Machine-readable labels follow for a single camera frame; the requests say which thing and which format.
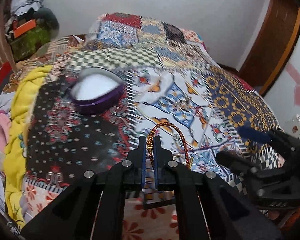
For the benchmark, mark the red white box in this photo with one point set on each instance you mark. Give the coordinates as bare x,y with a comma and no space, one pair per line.
5,72

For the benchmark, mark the wooden wardrobe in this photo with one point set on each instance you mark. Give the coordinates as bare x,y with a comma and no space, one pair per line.
273,46

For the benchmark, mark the striped orange blanket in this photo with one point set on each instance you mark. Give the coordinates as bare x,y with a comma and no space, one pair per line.
55,53

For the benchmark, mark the yellow fleece blanket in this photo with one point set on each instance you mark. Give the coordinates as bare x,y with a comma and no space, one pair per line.
15,162

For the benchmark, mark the colourful patchwork bedspread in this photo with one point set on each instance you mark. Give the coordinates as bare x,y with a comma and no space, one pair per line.
169,77

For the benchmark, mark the orange shoe box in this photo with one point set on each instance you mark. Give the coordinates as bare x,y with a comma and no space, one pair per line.
24,28

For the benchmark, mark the pink plush slipper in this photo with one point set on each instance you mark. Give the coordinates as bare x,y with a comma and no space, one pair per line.
5,124

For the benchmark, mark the green patterned storage box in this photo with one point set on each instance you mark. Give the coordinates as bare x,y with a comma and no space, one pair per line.
27,44

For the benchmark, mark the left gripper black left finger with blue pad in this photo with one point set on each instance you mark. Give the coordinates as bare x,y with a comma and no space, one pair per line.
135,177

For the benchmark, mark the right hand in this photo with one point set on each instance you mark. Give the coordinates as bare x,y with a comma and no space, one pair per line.
285,215

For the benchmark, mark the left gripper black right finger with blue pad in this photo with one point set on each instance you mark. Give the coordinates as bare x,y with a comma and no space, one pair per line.
163,177

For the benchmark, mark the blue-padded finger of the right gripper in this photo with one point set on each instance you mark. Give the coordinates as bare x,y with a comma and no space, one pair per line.
281,142

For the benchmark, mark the pile of grey clothes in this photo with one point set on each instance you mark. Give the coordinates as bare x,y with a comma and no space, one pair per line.
21,8

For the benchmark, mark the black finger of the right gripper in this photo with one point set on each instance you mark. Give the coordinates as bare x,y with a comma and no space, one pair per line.
236,164

